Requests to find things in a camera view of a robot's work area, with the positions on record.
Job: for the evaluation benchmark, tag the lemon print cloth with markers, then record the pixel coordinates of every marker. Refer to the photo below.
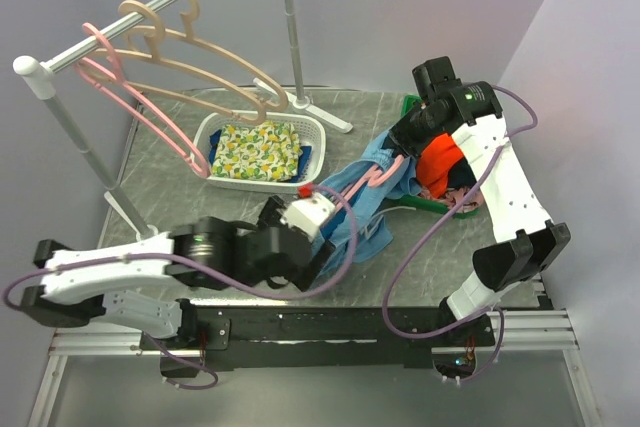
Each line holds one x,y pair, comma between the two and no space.
269,152

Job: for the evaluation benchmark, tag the beige hanger right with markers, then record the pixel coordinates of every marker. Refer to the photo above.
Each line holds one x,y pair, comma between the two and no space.
144,42

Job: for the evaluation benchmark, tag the orange garment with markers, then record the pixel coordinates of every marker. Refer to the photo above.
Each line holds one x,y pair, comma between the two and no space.
435,163

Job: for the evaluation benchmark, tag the beige hanger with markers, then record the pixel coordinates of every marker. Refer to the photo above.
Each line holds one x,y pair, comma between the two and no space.
102,52
144,42

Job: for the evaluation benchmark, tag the white metal clothes rack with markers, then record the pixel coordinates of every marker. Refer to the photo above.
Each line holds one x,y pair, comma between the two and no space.
39,77

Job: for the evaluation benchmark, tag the beige hanger left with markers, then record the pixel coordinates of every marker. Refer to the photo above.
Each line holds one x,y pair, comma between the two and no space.
102,52

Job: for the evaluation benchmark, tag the aluminium frame rail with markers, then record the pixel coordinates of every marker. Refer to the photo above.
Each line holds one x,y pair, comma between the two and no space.
523,331

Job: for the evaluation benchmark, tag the navy pink floral garment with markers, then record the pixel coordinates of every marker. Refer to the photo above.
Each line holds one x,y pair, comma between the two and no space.
461,180

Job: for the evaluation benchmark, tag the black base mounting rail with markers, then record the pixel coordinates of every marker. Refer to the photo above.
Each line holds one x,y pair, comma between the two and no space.
235,337

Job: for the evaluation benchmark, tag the green plastic tray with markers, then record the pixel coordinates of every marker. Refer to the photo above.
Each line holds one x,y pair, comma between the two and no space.
421,203

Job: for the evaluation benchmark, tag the light blue shorts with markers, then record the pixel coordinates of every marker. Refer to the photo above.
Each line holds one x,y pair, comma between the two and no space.
373,236

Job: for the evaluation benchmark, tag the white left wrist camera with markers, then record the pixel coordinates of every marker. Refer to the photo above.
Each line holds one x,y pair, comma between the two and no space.
309,213

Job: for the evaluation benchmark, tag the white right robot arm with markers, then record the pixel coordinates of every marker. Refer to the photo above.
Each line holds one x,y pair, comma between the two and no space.
527,240

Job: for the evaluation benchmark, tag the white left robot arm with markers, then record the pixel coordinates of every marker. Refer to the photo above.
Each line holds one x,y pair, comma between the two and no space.
102,285

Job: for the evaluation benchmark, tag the pink hanger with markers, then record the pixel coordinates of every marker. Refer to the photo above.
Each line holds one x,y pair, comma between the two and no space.
99,77
373,177

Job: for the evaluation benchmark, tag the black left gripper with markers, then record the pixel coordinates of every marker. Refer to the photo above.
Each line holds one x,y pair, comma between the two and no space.
303,277

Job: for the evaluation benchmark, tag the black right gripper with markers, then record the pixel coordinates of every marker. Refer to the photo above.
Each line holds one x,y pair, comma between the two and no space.
399,133

